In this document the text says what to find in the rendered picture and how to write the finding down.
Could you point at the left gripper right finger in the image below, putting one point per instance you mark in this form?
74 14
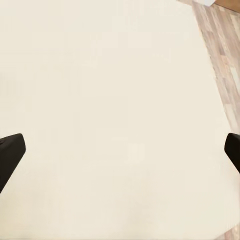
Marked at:
232 149

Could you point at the bed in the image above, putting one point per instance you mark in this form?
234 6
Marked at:
122 119

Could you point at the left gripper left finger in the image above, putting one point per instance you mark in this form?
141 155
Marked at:
12 149

